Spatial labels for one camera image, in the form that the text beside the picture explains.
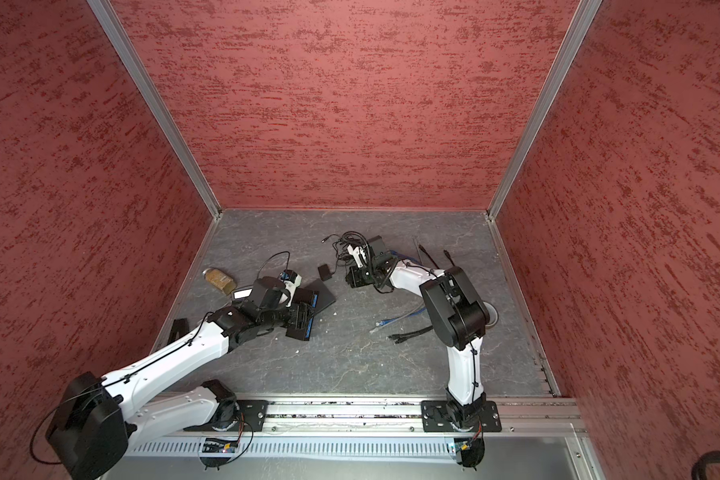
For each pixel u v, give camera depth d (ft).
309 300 2.65
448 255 3.54
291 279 2.44
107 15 2.33
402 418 2.48
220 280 3.11
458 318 1.72
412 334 2.89
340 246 3.60
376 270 2.50
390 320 2.98
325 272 3.30
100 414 1.28
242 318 2.00
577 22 2.38
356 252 2.94
